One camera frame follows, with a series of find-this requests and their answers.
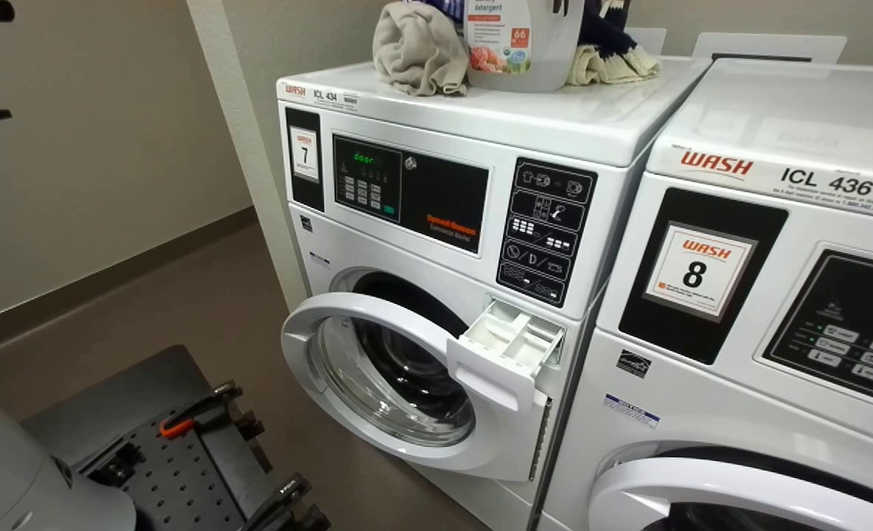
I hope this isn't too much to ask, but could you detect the translucent laundry detergent bottle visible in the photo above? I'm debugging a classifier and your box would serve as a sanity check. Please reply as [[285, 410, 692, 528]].
[[459, 0, 587, 93]]

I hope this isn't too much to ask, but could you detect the orange handled black clamp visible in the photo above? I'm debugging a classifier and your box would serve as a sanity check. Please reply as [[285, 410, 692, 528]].
[[154, 381, 245, 441]]

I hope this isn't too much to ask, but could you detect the white vertical corner post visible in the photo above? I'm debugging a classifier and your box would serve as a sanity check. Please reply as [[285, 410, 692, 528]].
[[183, 0, 312, 309]]

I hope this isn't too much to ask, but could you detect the white detergent tray drawer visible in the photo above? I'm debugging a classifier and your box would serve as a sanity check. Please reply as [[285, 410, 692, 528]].
[[458, 298, 567, 384]]

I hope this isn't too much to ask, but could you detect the wide white wall plate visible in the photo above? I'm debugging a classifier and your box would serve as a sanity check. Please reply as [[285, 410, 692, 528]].
[[692, 30, 848, 68]]

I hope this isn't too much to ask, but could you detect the open round washer door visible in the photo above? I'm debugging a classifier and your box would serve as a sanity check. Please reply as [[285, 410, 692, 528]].
[[276, 289, 555, 483]]

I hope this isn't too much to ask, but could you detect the beige crumpled cloth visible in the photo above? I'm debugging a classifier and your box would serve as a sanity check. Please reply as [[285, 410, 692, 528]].
[[368, 0, 474, 101]]

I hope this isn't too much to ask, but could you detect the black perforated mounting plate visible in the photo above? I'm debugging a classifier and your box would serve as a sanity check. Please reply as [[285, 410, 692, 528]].
[[20, 343, 331, 531]]

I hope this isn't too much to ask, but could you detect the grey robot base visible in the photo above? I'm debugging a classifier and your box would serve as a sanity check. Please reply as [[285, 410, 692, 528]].
[[0, 384, 139, 531]]

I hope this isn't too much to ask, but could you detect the navy and cream cloth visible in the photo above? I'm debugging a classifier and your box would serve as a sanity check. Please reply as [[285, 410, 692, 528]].
[[424, 0, 661, 89]]

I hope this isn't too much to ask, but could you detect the closed round washer door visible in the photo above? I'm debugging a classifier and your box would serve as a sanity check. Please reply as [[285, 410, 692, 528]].
[[587, 455, 873, 531]]

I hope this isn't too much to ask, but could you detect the small white wall plate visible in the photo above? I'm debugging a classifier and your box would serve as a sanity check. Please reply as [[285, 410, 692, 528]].
[[632, 24, 670, 59]]

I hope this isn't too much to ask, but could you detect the white washing machine number eight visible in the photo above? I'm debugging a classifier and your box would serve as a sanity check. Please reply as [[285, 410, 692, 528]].
[[543, 55, 873, 531]]

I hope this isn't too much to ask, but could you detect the white washing machine number seven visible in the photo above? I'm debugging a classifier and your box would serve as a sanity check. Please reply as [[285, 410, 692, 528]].
[[273, 52, 713, 531]]

